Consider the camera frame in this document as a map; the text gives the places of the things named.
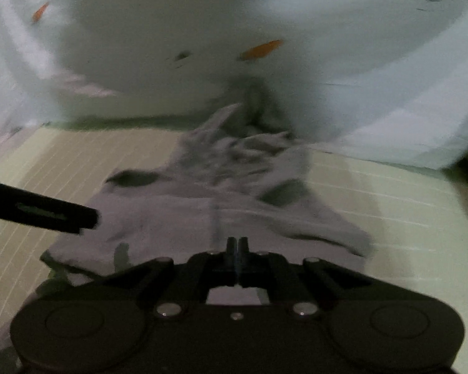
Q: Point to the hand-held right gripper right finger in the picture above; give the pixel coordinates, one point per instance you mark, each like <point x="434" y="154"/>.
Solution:
<point x="243" y="251"/>

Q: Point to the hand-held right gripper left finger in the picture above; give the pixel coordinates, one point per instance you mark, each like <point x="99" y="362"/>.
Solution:
<point x="231" y="251"/>

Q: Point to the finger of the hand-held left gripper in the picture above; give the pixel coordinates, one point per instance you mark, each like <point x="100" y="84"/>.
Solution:
<point x="43" y="210"/>

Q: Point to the grey sweatshirt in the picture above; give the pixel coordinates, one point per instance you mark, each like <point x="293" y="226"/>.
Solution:
<point x="202" y="202"/>

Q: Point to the white printed blanket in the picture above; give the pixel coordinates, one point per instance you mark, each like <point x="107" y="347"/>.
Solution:
<point x="218" y="15"/>

